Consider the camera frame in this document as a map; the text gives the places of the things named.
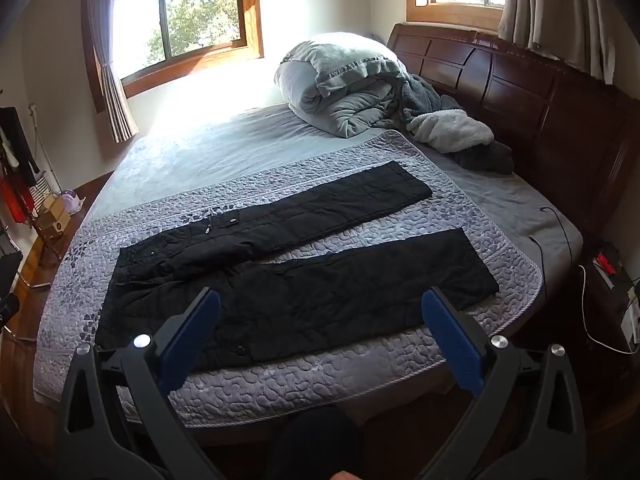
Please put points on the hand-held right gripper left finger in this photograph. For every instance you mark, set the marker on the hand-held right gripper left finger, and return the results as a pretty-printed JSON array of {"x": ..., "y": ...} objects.
[{"x": 192, "y": 330}]

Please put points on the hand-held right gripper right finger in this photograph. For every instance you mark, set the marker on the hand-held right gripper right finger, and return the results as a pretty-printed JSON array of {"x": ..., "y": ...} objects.
[{"x": 450, "y": 340}]

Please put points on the black quilted pants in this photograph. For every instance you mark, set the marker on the black quilted pants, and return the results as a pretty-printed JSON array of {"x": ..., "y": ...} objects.
[{"x": 300, "y": 300}]

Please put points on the grey floral quilted bedspread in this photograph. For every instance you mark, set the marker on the grey floral quilted bedspread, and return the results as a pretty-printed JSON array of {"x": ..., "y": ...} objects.
[{"x": 450, "y": 200}]

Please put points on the dark wooden nightstand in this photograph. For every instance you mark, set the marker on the dark wooden nightstand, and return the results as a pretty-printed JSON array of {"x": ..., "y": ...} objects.
[{"x": 600, "y": 320}]

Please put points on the white power strip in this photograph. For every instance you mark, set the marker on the white power strip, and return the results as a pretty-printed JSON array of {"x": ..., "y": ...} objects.
[{"x": 607, "y": 272}]

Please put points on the purple plastic object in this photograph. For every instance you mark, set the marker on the purple plastic object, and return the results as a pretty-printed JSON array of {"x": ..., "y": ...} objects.
[{"x": 72, "y": 201}]

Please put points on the cardboard box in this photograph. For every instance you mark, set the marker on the cardboard box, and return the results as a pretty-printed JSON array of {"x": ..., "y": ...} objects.
[{"x": 52, "y": 217}]

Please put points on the grey bedsheet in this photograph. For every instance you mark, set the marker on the grey bedsheet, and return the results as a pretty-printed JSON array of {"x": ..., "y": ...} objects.
[{"x": 225, "y": 145}]

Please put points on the grey and white fleece clothes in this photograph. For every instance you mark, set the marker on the grey and white fleece clothes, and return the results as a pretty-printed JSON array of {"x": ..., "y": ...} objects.
[{"x": 450, "y": 130}]

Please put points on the red hanging garment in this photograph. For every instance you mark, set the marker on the red hanging garment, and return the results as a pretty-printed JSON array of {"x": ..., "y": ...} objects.
[{"x": 11, "y": 202}]

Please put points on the striped brown curtain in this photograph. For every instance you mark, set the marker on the striped brown curtain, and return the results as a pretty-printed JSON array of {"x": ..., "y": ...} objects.
[{"x": 112, "y": 95}]

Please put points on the dark wooden bed headboard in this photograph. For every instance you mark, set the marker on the dark wooden bed headboard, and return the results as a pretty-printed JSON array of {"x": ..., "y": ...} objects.
[{"x": 550, "y": 110}]

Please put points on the black hanging garment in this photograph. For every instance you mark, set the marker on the black hanging garment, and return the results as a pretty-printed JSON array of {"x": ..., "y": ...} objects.
[{"x": 15, "y": 140}]

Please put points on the folded grey comforter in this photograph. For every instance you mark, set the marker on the folded grey comforter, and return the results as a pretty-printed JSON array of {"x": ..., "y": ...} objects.
[{"x": 325, "y": 80}]

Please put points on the beige curtain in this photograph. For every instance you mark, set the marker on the beige curtain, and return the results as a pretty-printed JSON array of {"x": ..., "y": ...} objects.
[{"x": 555, "y": 5}]

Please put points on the chrome frame chair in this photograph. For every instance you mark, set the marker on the chrome frame chair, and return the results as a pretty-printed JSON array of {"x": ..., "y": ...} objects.
[{"x": 10, "y": 267}]

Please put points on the large wooden frame window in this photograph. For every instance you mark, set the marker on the large wooden frame window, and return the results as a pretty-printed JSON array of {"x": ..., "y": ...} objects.
[{"x": 200, "y": 10}]

